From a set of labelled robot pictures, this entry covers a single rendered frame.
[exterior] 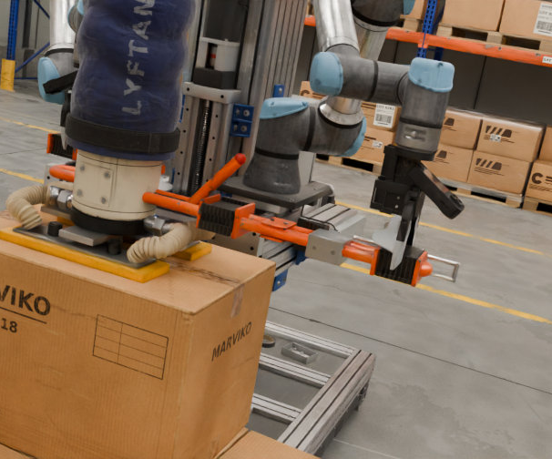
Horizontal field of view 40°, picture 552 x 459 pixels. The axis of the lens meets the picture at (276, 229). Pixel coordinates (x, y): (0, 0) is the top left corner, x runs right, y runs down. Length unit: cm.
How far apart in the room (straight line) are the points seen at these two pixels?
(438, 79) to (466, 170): 719
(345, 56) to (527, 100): 839
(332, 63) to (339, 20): 15
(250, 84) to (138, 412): 104
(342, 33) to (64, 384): 84
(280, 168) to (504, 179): 663
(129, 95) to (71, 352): 49
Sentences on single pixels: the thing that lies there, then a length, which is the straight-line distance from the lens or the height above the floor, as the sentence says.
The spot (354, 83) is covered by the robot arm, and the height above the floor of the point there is 137.
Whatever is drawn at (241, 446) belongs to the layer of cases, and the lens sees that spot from 175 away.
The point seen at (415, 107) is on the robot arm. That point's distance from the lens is 132.
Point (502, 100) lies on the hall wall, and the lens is 977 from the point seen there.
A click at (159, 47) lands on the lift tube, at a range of 147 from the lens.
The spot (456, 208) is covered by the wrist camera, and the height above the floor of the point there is 120.
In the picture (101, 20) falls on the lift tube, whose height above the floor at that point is 140.
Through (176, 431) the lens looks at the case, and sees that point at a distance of 144.
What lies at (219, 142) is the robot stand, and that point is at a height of 111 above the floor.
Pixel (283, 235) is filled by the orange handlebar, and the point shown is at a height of 107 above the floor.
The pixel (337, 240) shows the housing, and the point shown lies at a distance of 139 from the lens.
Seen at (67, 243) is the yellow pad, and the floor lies 97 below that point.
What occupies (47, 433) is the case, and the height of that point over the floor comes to 61.
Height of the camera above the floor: 145
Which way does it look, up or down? 15 degrees down
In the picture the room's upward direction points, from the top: 10 degrees clockwise
